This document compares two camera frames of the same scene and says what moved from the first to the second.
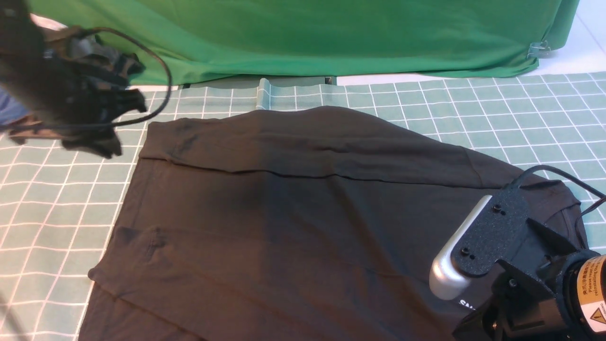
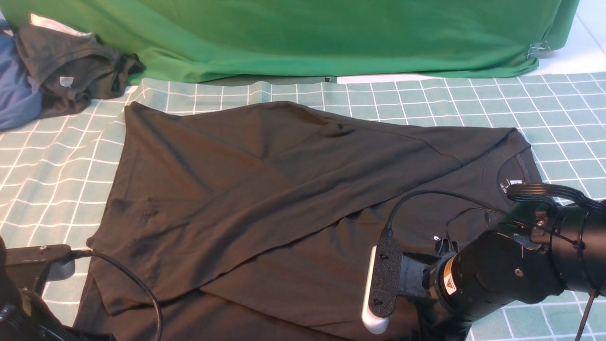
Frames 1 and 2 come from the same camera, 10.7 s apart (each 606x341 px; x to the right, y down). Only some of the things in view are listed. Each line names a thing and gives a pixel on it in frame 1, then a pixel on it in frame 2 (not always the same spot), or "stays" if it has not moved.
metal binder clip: (538, 49) stays
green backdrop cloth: (184, 41) stays
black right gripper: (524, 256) -> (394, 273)
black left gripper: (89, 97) -> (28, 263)
